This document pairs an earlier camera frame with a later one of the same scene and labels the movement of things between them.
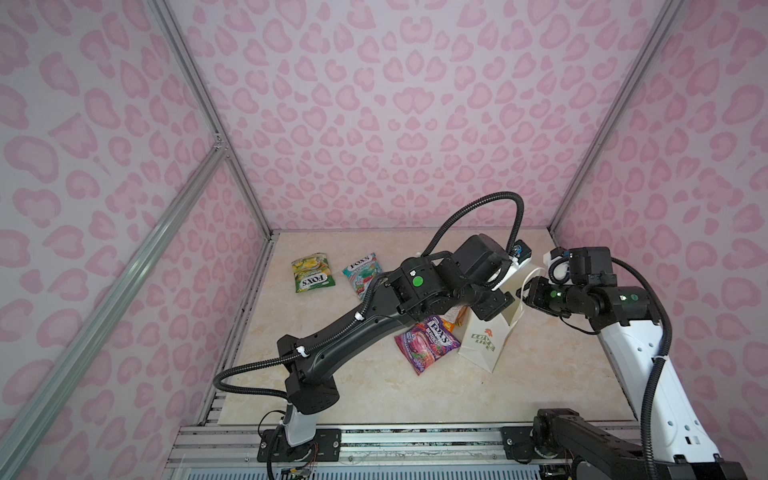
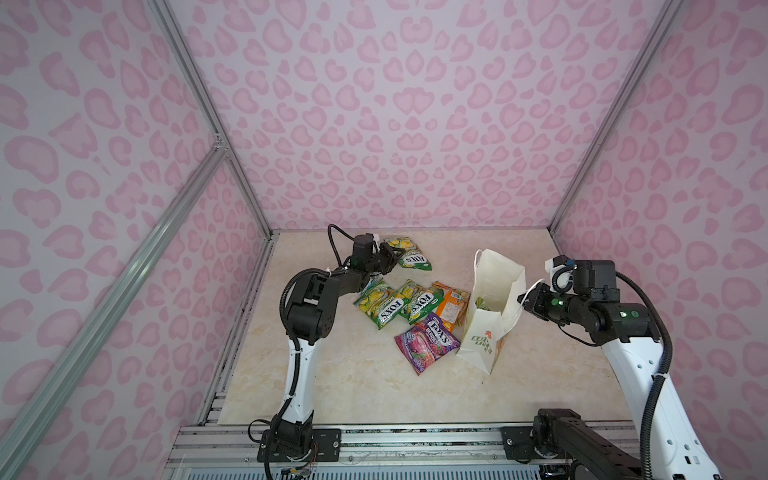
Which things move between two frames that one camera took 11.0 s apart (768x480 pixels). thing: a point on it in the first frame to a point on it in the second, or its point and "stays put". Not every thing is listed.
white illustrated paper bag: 482,342 stays put
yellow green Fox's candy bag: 312,272 to 413,256
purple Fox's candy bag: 425,342 stays put
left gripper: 495,304 to 391,258
